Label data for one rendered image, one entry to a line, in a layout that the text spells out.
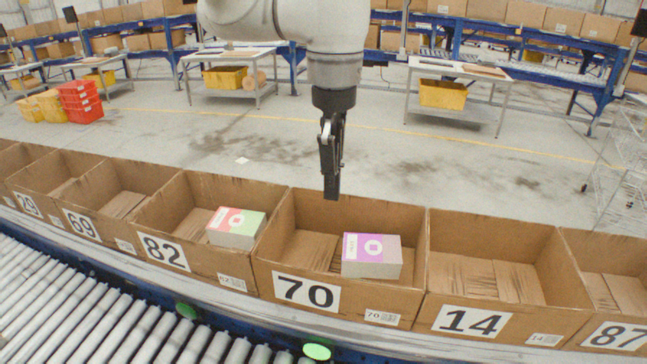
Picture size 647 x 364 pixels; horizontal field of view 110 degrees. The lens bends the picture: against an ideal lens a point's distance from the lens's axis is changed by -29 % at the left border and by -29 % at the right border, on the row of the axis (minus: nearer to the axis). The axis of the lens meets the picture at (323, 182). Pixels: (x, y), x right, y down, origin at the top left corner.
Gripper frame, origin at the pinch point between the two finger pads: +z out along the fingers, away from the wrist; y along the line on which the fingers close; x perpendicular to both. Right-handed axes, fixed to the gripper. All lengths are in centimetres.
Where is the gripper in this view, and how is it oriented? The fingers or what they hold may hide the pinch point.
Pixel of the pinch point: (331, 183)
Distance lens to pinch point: 61.0
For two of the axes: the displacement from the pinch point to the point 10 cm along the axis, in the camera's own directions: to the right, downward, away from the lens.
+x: -9.6, -1.6, 2.1
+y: 2.6, -5.5, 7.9
